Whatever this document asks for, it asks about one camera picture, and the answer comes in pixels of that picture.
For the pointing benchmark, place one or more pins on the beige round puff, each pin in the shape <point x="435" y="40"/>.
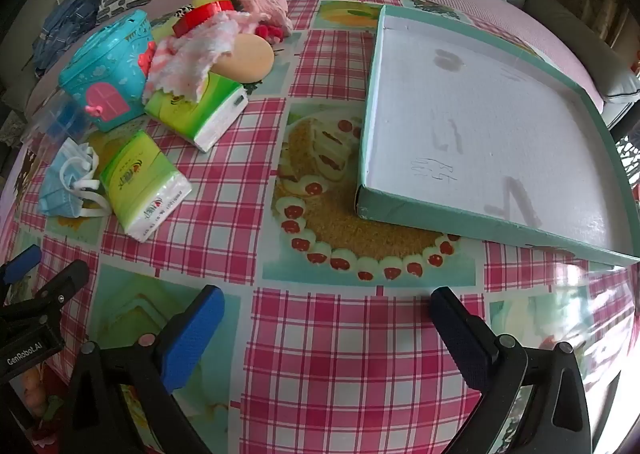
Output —
<point x="247" y="59"/>

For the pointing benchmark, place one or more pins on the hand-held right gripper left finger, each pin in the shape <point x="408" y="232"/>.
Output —
<point x="195" y="334"/>

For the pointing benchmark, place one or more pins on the pink white fluffy towel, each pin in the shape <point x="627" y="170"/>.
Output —
<point x="185" y="54"/>

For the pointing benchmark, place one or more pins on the blue face mask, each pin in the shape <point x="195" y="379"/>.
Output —
<point x="60" y="184"/>

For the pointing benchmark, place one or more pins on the blue clothing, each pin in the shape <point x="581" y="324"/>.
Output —
<point x="65" y="24"/>

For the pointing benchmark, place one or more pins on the red tape roll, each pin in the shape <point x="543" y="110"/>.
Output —
<point x="200" y="14"/>

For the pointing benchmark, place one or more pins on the green tissue pack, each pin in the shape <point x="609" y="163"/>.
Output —
<point x="140" y="184"/>
<point x="200" y="109"/>

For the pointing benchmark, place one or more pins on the teal toy house container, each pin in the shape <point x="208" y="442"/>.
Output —
<point x="110" y="59"/>

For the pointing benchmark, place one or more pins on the clear plastic bag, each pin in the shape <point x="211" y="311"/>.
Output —
<point x="55" y="119"/>

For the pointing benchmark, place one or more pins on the shallow teal cardboard box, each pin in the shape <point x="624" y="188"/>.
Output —
<point x="475" y="134"/>

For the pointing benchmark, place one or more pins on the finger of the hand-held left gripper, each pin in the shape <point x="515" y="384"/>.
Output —
<point x="62" y="284"/>
<point x="22" y="261"/>

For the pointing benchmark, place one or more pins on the black white striped item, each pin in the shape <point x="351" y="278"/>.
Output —
<point x="182" y="10"/>

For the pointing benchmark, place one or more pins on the pink checked tablecloth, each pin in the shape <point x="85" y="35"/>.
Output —
<point x="325" y="359"/>

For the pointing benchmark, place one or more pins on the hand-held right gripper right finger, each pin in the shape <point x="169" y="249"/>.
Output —
<point x="460" y="339"/>

